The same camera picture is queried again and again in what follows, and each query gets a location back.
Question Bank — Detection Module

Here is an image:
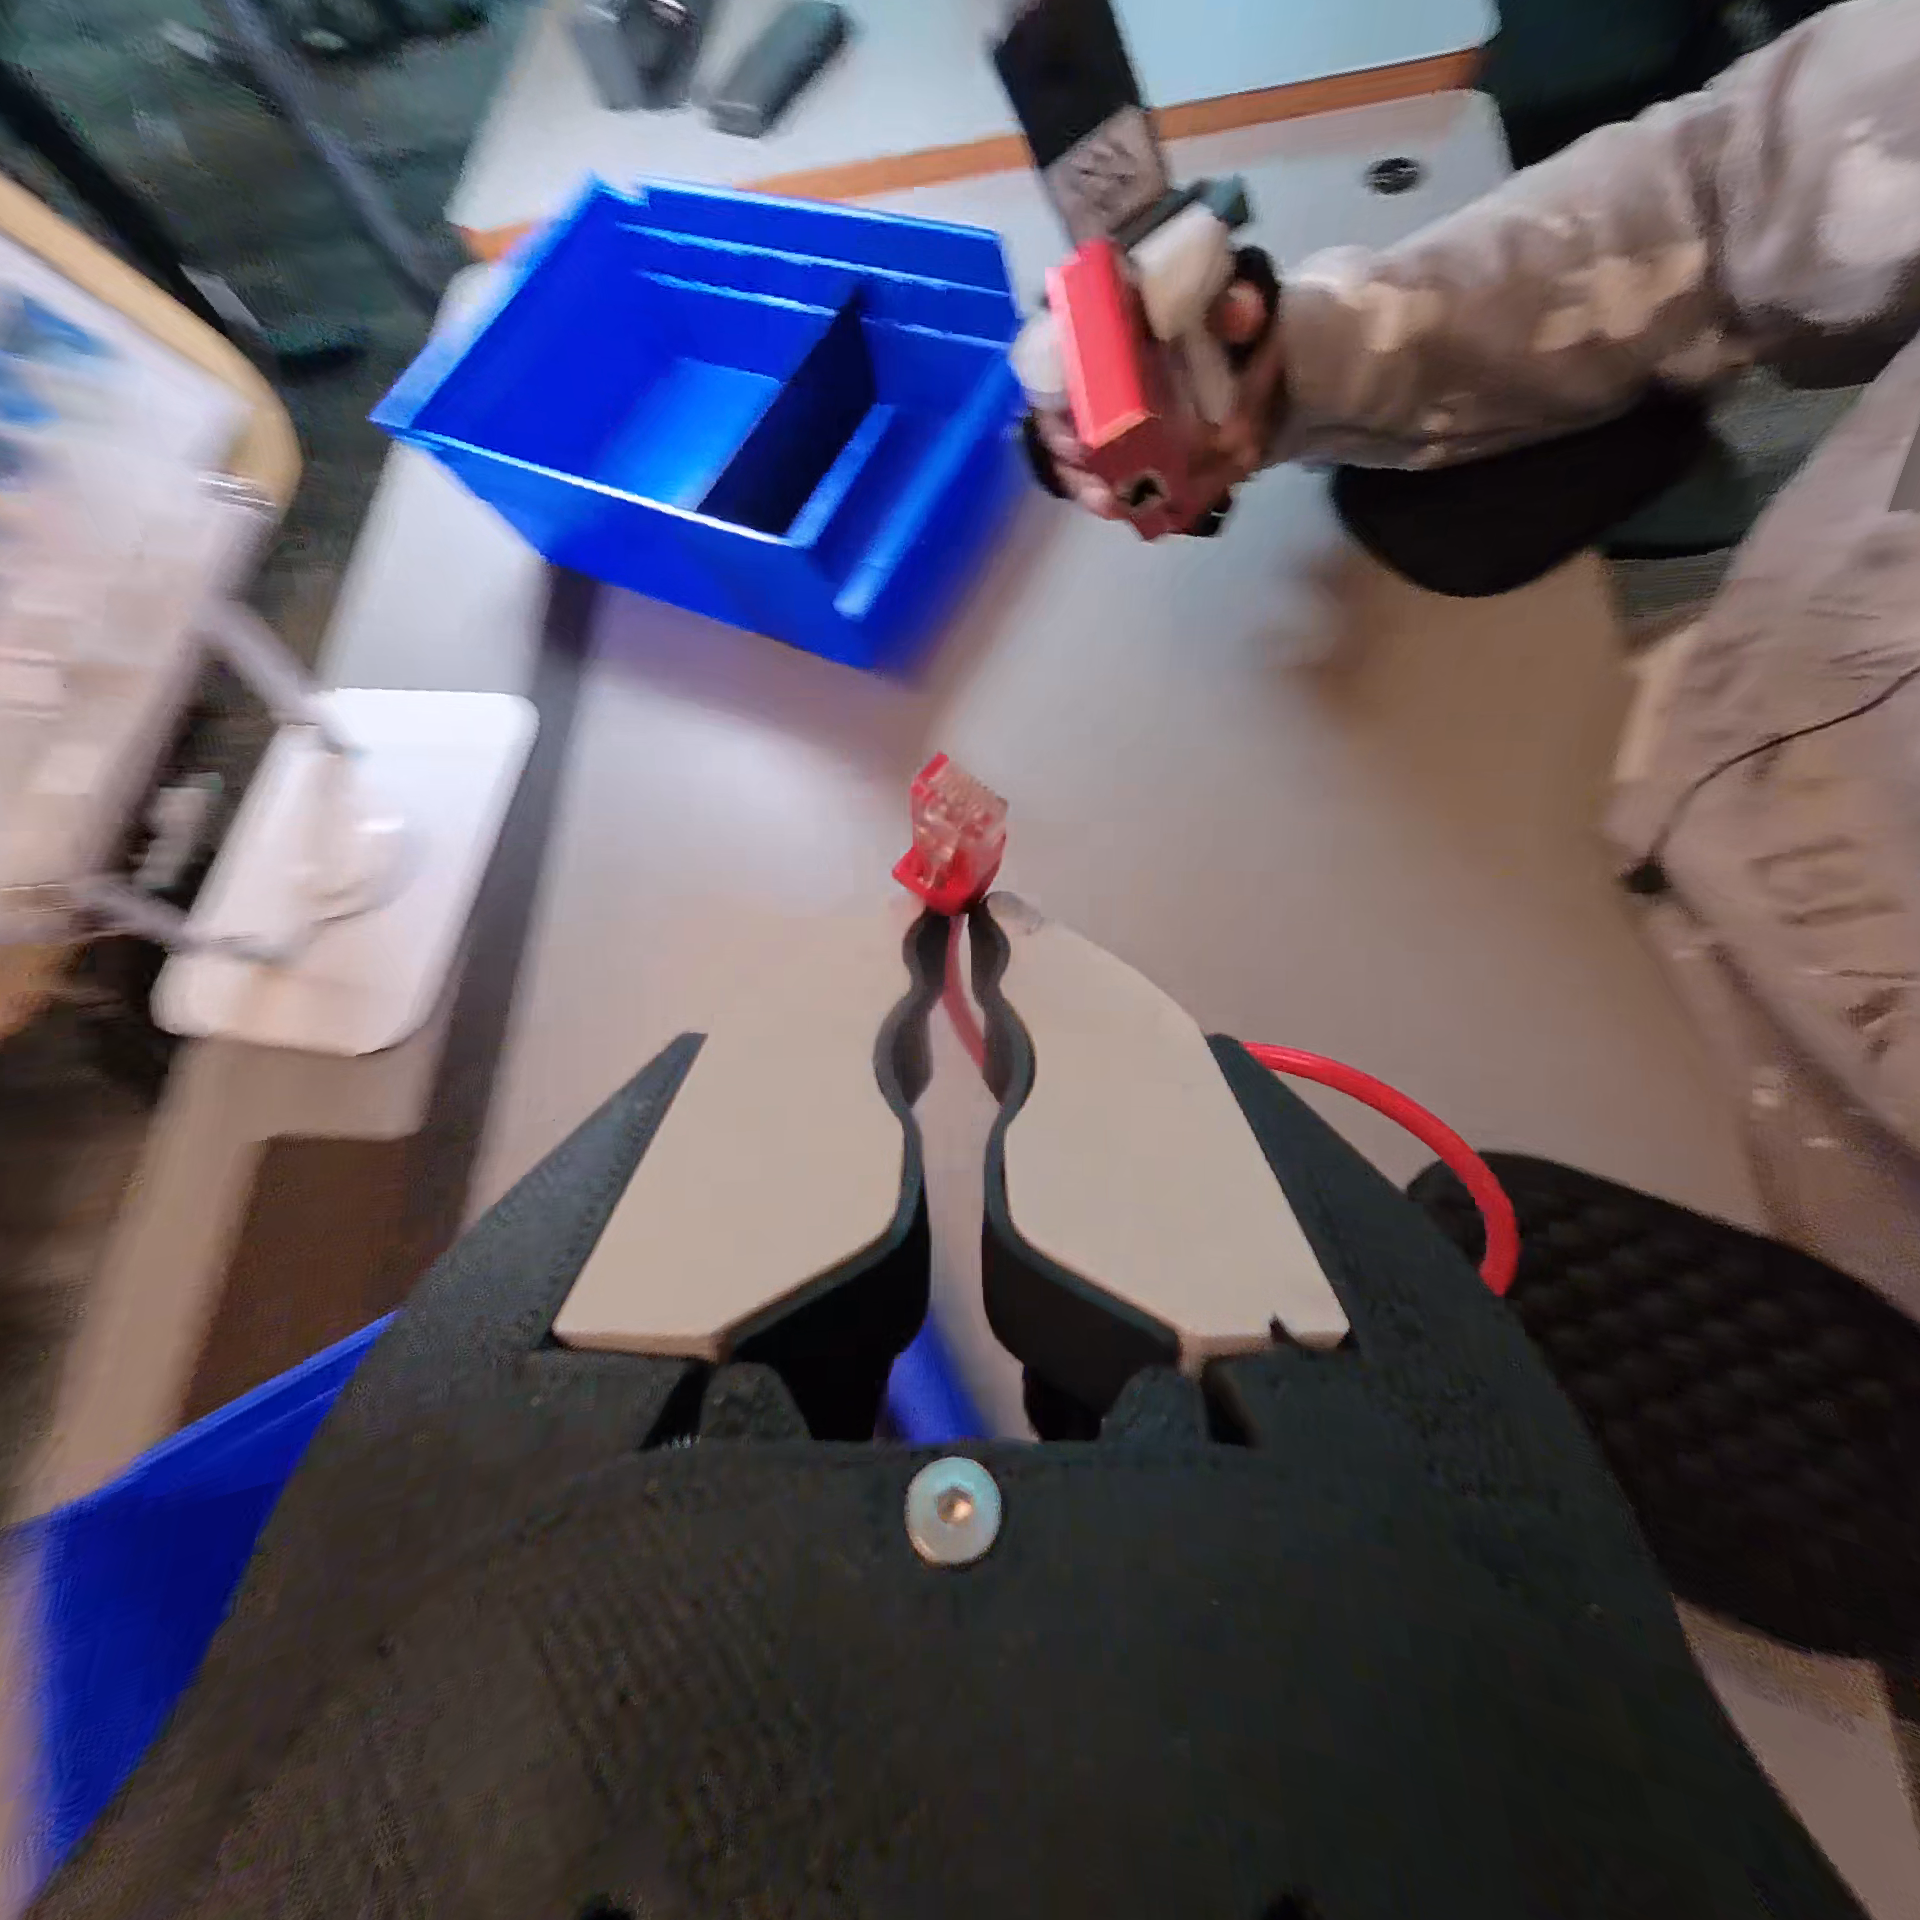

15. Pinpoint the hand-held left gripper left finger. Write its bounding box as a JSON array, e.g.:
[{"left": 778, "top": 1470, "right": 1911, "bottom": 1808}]
[{"left": 547, "top": 902, "right": 941, "bottom": 1434}]

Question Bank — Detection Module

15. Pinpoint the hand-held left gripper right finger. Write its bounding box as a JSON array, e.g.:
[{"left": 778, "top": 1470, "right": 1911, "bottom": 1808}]
[{"left": 965, "top": 890, "right": 1353, "bottom": 1416}]

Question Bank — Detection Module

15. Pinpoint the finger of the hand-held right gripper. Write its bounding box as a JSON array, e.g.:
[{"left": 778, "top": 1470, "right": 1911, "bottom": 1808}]
[
  {"left": 1008, "top": 317, "right": 1085, "bottom": 444},
  {"left": 1126, "top": 211, "right": 1242, "bottom": 429}
]

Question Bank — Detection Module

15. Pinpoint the red ethernet splitter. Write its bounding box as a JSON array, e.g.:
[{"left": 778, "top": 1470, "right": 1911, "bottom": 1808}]
[{"left": 1045, "top": 240, "right": 1248, "bottom": 541}]

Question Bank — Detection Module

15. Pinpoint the red ethernet cable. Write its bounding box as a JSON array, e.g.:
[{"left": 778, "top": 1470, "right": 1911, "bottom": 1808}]
[{"left": 890, "top": 753, "right": 1519, "bottom": 1299}]

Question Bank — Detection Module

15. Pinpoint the blue plastic bin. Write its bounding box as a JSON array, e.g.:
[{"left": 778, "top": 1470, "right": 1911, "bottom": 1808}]
[
  {"left": 370, "top": 177, "right": 1040, "bottom": 672},
  {"left": 0, "top": 1310, "right": 985, "bottom": 1894}
]

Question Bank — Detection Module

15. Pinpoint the person's right forearm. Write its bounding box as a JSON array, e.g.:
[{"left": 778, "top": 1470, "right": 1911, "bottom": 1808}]
[{"left": 1274, "top": 0, "right": 1920, "bottom": 474}]

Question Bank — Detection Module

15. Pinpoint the person's right hand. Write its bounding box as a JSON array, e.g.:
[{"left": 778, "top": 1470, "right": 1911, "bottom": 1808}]
[{"left": 1184, "top": 248, "right": 1296, "bottom": 466}]

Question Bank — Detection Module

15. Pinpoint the black bin divider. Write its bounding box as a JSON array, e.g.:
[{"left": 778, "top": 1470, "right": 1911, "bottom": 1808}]
[{"left": 697, "top": 286, "right": 903, "bottom": 539}]

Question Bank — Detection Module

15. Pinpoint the dark grey device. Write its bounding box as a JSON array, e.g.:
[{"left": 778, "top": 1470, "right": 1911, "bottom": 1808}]
[
  {"left": 697, "top": 0, "right": 857, "bottom": 140},
  {"left": 568, "top": 0, "right": 706, "bottom": 115}
]

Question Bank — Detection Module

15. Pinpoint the white monitor base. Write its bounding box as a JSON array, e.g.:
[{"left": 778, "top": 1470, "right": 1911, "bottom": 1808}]
[{"left": 151, "top": 598, "right": 541, "bottom": 1056}]

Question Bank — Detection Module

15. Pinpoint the black mesh office chair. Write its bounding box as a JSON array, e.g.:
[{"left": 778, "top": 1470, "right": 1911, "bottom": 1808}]
[{"left": 1408, "top": 1152, "right": 1920, "bottom": 1660}]

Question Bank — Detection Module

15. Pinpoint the thin black wire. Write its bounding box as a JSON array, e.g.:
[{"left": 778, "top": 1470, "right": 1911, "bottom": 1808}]
[{"left": 1621, "top": 705, "right": 1920, "bottom": 899}]

